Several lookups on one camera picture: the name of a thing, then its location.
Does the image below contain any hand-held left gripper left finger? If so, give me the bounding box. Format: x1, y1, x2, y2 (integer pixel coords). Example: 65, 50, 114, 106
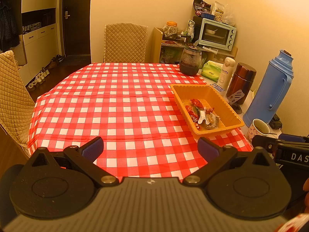
28, 136, 119, 187

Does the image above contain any white thermos bottle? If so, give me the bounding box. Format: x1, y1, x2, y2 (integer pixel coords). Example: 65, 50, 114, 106
216, 57, 236, 92

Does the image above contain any clear plastic bag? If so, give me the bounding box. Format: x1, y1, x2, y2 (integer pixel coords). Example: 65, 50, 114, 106
223, 3, 236, 26

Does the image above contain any brown thermos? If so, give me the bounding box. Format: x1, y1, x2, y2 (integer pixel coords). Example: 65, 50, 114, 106
226, 62, 257, 105

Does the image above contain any red checked tablecloth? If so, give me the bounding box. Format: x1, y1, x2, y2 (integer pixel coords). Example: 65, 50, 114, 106
27, 62, 254, 180

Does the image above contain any dark glass jar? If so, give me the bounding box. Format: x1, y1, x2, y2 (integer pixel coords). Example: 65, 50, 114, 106
179, 46, 202, 76

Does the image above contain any bag of nuts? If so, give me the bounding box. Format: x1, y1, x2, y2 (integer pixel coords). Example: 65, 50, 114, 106
212, 1, 226, 21

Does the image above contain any dark snack bag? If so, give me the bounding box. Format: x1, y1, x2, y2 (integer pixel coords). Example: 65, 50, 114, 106
193, 0, 211, 15

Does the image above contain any blue toaster oven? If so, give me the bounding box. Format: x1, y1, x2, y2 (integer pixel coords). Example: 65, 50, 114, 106
198, 17, 237, 52

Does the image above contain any green white bag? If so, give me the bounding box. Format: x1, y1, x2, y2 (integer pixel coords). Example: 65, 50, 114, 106
186, 20, 195, 41

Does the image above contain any white cabinet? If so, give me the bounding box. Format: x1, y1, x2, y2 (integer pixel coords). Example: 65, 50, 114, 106
18, 7, 61, 85

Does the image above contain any row of shoes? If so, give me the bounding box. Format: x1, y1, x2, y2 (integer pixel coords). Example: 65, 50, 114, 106
25, 54, 64, 92

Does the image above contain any white patterned mug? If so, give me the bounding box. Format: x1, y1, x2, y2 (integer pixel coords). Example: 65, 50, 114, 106
247, 118, 270, 142

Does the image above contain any blue thermos flask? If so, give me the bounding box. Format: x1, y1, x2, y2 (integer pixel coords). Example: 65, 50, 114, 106
243, 50, 294, 128

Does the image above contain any yellow plastic tray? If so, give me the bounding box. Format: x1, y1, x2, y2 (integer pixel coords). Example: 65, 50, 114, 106
170, 83, 245, 136

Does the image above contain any small black object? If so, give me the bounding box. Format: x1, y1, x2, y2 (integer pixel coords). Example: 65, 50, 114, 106
269, 114, 283, 130

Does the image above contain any hanging dark clothing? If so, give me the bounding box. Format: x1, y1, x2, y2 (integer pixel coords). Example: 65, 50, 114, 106
0, 0, 21, 52

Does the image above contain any clear snack packet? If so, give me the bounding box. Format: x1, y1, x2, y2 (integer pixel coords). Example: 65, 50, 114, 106
206, 113, 221, 128

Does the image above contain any red patterned sleeve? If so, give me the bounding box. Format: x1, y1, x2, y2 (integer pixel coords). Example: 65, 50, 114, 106
276, 213, 309, 232

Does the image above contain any quilted beige chair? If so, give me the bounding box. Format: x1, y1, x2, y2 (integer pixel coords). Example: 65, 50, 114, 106
0, 50, 36, 151
103, 23, 148, 63

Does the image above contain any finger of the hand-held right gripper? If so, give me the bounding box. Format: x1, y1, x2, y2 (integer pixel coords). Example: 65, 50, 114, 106
252, 135, 286, 155
278, 133, 309, 143

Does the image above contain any green tissue pack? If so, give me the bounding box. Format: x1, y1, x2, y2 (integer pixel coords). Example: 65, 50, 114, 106
201, 60, 224, 83

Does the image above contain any person's right hand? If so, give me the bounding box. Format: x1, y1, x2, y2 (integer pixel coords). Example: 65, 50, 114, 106
303, 177, 309, 213

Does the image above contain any red gold-print snack packet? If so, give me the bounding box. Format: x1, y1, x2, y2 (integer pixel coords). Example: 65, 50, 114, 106
185, 105, 201, 122

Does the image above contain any orange-lid plastic jar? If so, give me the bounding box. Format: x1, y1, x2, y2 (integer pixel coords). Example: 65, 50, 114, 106
162, 21, 178, 39

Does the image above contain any dark wooden door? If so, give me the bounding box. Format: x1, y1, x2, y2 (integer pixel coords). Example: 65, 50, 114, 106
59, 0, 92, 57

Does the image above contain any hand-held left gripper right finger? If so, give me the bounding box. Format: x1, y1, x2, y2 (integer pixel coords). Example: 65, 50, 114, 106
182, 136, 275, 187

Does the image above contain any blue white flat packet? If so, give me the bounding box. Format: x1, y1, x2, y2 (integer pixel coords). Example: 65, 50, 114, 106
211, 83, 226, 93

